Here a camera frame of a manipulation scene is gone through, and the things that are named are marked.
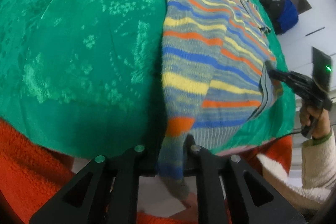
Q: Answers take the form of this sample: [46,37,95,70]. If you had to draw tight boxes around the blue garment on chair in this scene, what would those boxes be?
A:
[276,0,298,34]

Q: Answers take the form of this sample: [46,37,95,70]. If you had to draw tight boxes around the person's right hand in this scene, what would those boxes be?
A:
[299,103,331,139]

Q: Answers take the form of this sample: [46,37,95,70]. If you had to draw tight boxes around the green bed blanket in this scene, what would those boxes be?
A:
[0,0,297,160]

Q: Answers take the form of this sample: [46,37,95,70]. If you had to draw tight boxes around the orange fleece jacket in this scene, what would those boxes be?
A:
[0,118,293,224]

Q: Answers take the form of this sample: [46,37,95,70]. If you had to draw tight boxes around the cream fleece right forearm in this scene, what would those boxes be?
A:
[257,130,335,214]

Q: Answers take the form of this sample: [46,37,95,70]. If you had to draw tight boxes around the striped knit sweater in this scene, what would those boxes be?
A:
[158,0,283,200]

